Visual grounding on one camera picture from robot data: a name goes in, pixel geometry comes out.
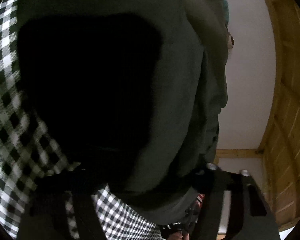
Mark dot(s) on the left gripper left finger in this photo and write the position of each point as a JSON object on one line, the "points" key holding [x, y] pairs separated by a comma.
{"points": [[45, 215]]}

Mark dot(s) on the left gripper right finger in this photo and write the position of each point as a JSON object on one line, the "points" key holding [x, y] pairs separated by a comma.
{"points": [[250, 216]]}

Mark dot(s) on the black large jacket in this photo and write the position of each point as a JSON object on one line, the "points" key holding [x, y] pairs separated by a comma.
{"points": [[131, 88]]}

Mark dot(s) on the person right hand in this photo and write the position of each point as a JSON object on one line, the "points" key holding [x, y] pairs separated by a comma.
{"points": [[179, 236]]}

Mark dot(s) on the red white striped cushion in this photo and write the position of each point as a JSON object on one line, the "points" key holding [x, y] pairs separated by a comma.
{"points": [[199, 200]]}

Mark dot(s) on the black white gingham bedsheet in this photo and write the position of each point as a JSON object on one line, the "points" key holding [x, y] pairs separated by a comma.
{"points": [[28, 154]]}

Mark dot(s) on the pink plush bear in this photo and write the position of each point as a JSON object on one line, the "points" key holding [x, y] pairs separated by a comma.
{"points": [[231, 43]]}

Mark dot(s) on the teal pillow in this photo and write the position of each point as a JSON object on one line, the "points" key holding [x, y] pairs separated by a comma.
{"points": [[226, 11]]}

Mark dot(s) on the wooden bunk bed frame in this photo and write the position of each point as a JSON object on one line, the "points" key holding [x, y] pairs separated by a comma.
{"points": [[260, 126]]}

